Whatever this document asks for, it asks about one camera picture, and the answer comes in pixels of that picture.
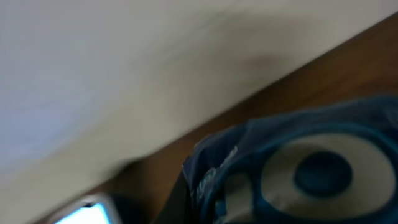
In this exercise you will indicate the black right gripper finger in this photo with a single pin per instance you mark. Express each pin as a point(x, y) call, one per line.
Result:
point(178, 207)

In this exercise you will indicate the blue Oreo cookie pack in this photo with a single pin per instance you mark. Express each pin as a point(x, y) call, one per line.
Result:
point(335, 164)

